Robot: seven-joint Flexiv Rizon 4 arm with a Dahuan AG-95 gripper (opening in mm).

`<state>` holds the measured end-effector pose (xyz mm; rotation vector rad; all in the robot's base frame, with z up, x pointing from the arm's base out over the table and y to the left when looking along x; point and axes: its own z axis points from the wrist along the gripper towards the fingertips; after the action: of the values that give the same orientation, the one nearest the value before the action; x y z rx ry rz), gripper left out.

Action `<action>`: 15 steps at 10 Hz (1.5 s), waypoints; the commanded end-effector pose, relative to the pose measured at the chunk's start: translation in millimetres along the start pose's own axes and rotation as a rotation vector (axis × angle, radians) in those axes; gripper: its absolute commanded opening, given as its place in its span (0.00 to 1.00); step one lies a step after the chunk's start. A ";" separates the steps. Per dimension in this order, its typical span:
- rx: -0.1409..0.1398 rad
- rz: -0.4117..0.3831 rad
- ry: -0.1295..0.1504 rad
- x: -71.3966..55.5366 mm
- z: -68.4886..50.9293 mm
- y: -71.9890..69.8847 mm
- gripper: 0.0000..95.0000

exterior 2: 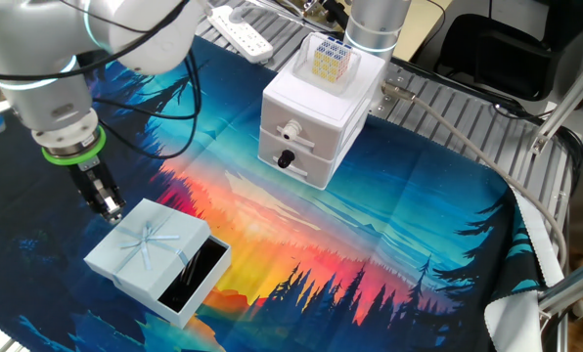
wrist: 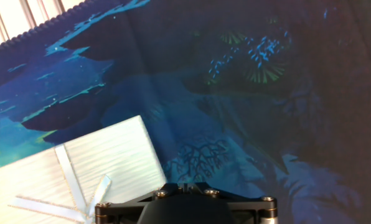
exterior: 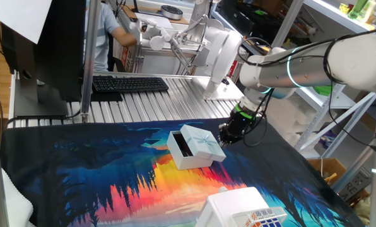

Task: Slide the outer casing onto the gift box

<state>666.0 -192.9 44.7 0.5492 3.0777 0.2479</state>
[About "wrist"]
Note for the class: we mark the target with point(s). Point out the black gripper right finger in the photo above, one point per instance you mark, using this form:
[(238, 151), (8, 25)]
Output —
[(254, 208)]

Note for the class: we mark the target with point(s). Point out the colourful forest sunset tablecloth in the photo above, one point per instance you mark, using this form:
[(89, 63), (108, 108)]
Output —
[(235, 109)]

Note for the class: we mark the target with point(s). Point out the light blue ribboned box casing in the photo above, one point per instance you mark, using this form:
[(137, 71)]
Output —
[(110, 161)]

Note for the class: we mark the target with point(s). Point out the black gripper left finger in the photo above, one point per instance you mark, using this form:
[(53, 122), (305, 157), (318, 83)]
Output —
[(123, 210)]

